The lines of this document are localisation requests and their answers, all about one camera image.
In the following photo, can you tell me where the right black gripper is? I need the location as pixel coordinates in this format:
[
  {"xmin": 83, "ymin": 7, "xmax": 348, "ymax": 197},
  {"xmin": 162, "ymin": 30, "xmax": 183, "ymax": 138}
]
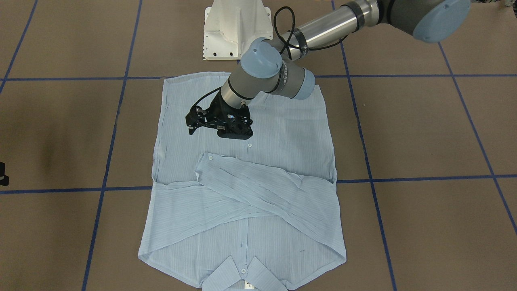
[{"xmin": 202, "ymin": 92, "xmax": 253, "ymax": 140}]

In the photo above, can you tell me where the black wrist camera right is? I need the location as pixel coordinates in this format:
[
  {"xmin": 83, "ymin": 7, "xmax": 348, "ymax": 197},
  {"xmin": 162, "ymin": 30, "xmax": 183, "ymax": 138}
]
[{"xmin": 186, "ymin": 105, "xmax": 216, "ymax": 135}]

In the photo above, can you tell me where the light blue striped shirt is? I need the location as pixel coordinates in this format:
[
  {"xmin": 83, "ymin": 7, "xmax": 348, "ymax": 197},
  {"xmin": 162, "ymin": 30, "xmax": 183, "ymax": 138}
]
[{"xmin": 137, "ymin": 72, "xmax": 347, "ymax": 291}]

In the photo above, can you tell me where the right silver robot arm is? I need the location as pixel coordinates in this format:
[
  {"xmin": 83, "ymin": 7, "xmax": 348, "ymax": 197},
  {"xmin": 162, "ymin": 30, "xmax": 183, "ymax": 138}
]
[{"xmin": 186, "ymin": 0, "xmax": 471, "ymax": 140}]

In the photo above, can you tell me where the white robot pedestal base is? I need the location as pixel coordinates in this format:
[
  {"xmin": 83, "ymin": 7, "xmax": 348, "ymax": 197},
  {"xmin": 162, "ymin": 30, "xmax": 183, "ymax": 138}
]
[{"xmin": 202, "ymin": 0, "xmax": 273, "ymax": 60}]

